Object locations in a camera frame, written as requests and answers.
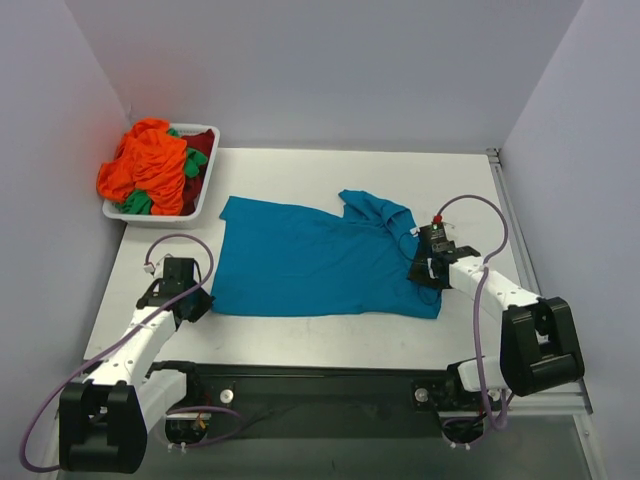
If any blue t shirt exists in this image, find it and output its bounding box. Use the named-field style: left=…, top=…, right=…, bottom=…
left=212, top=190, right=441, bottom=320

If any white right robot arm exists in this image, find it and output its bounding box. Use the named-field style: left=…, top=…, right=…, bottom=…
left=408, top=223, right=585, bottom=408

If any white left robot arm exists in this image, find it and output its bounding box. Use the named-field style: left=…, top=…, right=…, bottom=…
left=59, top=257, right=213, bottom=474

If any white plastic basket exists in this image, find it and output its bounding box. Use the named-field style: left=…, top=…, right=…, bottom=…
left=102, top=121, right=220, bottom=229

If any green t shirt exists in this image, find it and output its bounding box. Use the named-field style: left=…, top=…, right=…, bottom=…
left=113, top=129, right=215, bottom=216

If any orange t shirt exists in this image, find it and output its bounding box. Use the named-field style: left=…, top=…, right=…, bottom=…
left=96, top=118, right=187, bottom=216

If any dark red t shirt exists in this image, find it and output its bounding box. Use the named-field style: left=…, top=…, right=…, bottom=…
left=180, top=129, right=215, bottom=216

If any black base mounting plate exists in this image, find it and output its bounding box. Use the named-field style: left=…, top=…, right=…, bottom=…
left=150, top=361, right=486, bottom=447

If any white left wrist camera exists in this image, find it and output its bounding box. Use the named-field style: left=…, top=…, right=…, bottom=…
left=143, top=257, right=165, bottom=277

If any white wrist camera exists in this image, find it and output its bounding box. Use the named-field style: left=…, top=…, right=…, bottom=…
left=430, top=214, right=456, bottom=231
left=143, top=257, right=165, bottom=277

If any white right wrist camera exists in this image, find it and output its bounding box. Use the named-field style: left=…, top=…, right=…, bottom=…
left=430, top=214, right=456, bottom=231

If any aluminium frame rail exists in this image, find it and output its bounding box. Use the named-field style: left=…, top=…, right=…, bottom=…
left=486, top=148, right=606, bottom=479

